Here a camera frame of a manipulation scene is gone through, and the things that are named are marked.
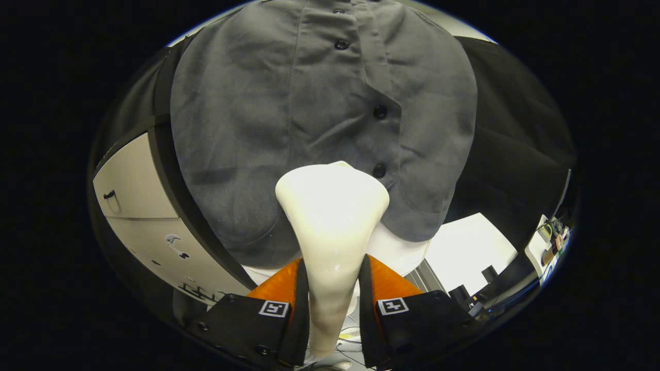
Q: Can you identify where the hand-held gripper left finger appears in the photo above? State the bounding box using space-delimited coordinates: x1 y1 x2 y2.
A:
191 258 310 369

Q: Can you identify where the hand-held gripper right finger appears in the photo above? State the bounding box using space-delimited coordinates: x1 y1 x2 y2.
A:
358 254 475 369

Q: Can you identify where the dark grey button shirt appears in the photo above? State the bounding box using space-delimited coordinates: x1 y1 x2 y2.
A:
170 0 477 268

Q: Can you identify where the grey drawer cabinet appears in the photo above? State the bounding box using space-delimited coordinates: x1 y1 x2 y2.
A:
93 124 258 307

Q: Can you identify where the cluttered white side table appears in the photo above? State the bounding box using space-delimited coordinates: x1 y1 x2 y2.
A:
525 214 572 285

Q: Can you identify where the white garment steamer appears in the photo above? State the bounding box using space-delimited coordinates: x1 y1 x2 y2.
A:
275 161 390 361

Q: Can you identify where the white mannequin torso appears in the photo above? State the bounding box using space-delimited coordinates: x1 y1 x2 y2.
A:
242 222 431 316

